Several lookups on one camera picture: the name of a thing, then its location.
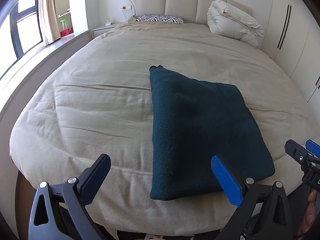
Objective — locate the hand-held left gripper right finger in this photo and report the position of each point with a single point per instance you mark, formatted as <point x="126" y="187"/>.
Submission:
<point x="225" y="177"/>

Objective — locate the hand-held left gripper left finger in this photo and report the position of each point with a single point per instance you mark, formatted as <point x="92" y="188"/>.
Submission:
<point x="93" y="180"/>

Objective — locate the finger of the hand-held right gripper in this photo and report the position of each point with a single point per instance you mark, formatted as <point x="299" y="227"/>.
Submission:
<point x="296" y="151"/>
<point x="313" y="147"/>

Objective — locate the dark teal knit sweater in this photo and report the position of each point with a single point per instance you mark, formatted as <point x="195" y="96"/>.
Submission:
<point x="200" y="130"/>

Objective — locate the person's right hand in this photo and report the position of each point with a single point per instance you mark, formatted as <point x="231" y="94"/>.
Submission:
<point x="310" y="215"/>

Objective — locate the bed with beige sheet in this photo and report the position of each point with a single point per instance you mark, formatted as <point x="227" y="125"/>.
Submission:
<point x="100" y="92"/>

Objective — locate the white built-in wardrobe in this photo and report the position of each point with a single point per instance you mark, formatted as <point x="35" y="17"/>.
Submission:
<point x="292" y="37"/>

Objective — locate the white window bench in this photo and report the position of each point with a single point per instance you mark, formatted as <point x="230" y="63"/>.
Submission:
<point x="45" y="57"/>

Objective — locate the white rolled duvet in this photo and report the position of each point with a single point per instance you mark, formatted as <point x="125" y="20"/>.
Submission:
<point x="232" y="21"/>

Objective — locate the red box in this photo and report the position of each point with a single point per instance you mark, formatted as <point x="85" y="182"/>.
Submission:
<point x="67" y="32"/>

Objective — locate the white nightstand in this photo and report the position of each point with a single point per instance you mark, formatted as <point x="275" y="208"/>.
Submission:
<point x="102" y="30"/>

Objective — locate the black framed window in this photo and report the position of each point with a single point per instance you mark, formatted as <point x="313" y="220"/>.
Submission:
<point x="22" y="30"/>

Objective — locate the zebra print pillow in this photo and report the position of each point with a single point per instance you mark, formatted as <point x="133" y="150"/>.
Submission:
<point x="160" y="18"/>

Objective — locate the beige curtain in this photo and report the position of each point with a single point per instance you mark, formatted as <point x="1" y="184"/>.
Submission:
<point x="47" y="12"/>

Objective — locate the white shelf unit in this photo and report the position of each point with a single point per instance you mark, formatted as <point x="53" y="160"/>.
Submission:
<point x="63" y="2"/>

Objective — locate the beige padded headboard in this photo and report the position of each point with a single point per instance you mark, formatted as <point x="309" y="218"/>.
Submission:
<point x="182" y="2"/>

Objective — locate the wall socket panel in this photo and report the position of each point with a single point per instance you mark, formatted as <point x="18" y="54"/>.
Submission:
<point x="126" y="8"/>

